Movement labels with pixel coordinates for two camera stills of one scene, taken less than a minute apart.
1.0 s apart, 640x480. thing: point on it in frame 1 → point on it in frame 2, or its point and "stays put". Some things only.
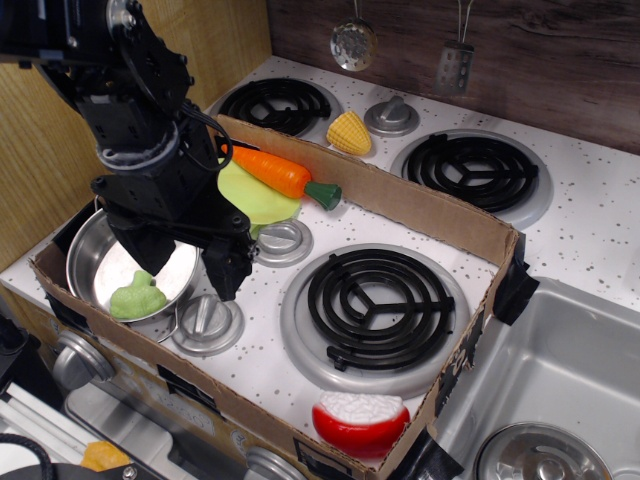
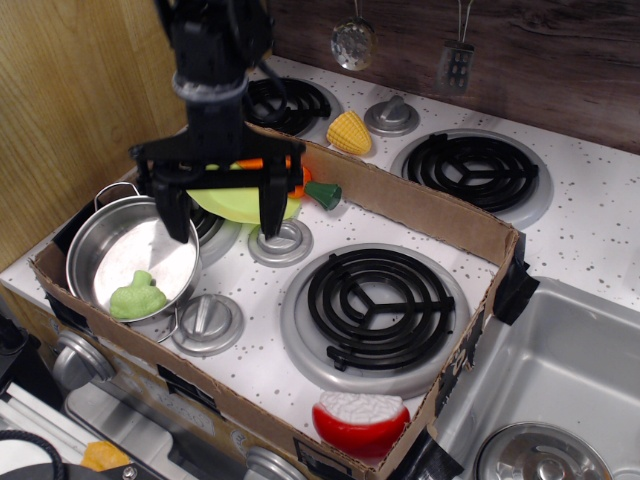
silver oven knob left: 79,362 stays put
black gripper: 181,198 → 217,150
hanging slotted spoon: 354,42 stays put
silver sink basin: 571,359 stays put
